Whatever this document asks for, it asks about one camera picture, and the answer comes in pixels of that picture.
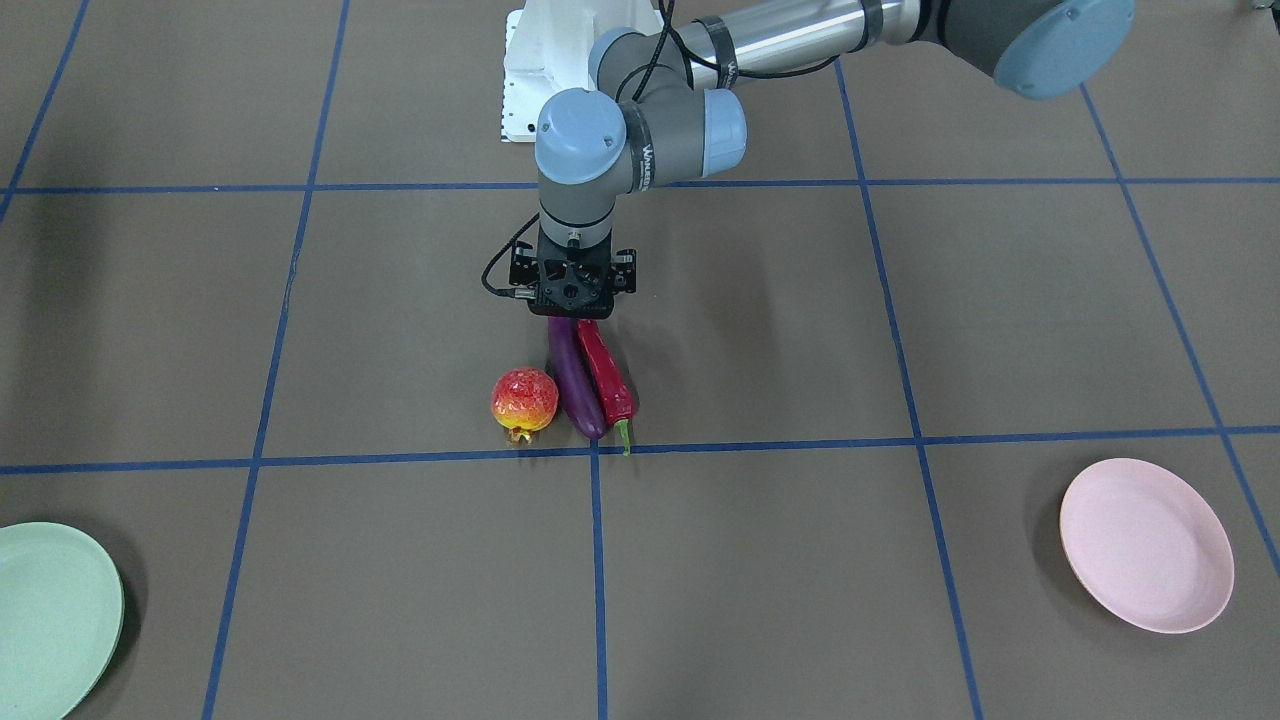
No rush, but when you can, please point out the red yellow pomegranate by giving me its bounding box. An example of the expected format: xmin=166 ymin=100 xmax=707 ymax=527
xmin=490 ymin=366 xmax=561 ymax=446

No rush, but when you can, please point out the red chili pepper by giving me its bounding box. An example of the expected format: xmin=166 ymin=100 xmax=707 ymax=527
xmin=575 ymin=319 xmax=637 ymax=456

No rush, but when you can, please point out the purple eggplant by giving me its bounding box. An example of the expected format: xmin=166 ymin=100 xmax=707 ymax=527
xmin=547 ymin=316 xmax=607 ymax=441

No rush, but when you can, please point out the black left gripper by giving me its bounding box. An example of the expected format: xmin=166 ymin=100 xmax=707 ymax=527
xmin=509 ymin=232 xmax=637 ymax=319

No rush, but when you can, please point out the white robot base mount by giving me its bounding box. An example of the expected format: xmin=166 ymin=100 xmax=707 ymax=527
xmin=500 ymin=1 xmax=662 ymax=143

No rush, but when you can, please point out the pink plate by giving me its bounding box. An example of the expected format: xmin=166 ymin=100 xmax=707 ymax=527
xmin=1059 ymin=457 xmax=1236 ymax=635

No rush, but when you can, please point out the green plate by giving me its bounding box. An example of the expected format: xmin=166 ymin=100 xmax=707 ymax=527
xmin=1 ymin=521 xmax=124 ymax=719

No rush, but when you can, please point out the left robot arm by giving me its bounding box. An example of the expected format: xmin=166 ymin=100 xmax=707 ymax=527
xmin=483 ymin=1 xmax=1137 ymax=320

